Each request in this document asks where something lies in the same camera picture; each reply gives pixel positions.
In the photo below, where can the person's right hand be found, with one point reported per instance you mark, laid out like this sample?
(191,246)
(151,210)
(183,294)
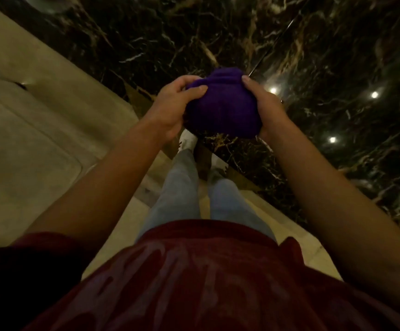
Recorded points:
(270,112)

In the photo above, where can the white shoe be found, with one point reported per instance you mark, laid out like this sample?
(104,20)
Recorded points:
(217,162)
(188,140)

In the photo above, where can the person's left forearm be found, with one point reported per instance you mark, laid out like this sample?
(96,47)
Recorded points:
(106,182)

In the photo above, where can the person's left hand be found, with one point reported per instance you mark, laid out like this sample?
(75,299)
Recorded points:
(165,110)

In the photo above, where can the person's left thumb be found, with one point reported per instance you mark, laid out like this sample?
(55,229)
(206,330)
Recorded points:
(195,93)

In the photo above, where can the purple cloth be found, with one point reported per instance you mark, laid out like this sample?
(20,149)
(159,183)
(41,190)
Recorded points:
(224,106)

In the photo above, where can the beige sofa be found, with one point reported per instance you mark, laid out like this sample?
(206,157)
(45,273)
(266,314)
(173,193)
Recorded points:
(30,141)

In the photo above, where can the person's right thumb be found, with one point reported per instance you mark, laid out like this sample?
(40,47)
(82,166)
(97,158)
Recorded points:
(251,86)

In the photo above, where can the dark red shirt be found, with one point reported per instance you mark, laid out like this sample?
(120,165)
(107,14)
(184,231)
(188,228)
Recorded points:
(193,282)

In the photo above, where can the light blue jeans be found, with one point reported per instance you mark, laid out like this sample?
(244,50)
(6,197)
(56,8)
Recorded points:
(182,193)

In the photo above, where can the person's right forearm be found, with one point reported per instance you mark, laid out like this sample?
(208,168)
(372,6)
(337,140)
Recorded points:
(334,206)

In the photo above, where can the grey round object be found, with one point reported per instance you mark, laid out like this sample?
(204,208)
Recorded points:
(46,3)

